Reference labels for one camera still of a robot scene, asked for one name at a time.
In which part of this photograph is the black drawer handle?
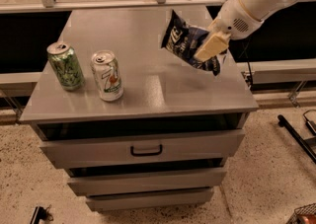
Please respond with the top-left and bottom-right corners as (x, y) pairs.
(130, 144), (163, 157)

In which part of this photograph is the white 7up can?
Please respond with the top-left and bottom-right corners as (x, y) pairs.
(91, 50), (123, 102)

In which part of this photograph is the black object on floor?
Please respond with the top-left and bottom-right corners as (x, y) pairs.
(30, 206), (53, 224)

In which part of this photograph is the grey drawer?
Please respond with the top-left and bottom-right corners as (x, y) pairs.
(86, 187), (213, 212)
(40, 129), (245, 169)
(68, 168), (226, 196)

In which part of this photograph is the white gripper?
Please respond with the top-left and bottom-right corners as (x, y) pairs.
(194, 0), (263, 62)

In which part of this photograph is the middle grey drawer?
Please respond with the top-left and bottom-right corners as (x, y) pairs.
(68, 168), (226, 196)

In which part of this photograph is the blue chip bag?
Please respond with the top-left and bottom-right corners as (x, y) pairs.
(161, 10), (221, 76)

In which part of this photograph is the top grey drawer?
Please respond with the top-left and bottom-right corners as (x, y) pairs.
(40, 129), (245, 169)

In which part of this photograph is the grey drawer cabinet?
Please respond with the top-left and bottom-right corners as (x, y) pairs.
(19, 5), (260, 213)

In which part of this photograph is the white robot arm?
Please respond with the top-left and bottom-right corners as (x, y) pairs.
(194, 0), (299, 62)

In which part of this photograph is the wire basket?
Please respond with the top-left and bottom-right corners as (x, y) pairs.
(286, 203), (316, 224)

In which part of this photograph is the green soda can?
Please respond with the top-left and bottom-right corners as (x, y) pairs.
(47, 41), (85, 91)

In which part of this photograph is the black floor stand bar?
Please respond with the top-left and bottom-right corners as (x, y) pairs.
(277, 114), (316, 164)

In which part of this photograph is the black hanging cable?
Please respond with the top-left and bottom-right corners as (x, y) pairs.
(241, 38), (255, 88)

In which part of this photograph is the bottom grey drawer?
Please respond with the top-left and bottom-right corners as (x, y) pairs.
(86, 187), (213, 212)

